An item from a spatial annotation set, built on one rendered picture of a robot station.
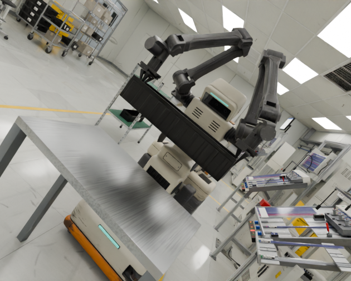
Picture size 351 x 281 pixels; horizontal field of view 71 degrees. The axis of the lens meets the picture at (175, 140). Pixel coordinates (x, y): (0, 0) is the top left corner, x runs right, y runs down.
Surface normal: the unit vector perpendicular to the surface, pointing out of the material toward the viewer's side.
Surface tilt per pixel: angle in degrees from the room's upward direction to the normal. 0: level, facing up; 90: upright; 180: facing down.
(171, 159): 98
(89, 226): 90
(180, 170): 98
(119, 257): 90
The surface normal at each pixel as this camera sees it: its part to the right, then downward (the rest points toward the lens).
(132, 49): -0.21, 0.07
